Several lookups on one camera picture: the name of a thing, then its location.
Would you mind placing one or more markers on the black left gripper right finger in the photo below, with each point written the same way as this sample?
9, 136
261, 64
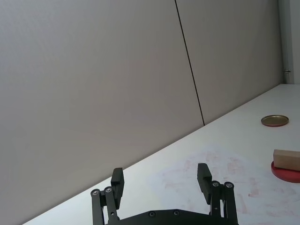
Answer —
211, 187

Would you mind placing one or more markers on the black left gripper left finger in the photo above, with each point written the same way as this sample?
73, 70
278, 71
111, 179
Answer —
117, 187

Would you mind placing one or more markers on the red round plate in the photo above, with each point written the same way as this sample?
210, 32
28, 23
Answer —
284, 174

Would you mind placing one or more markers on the tan wooden block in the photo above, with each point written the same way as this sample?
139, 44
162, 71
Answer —
287, 159

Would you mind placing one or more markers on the round gold metal lid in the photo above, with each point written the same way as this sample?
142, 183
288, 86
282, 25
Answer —
275, 121

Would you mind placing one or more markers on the grey metal post with latch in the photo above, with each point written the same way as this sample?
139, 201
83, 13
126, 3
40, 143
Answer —
286, 35

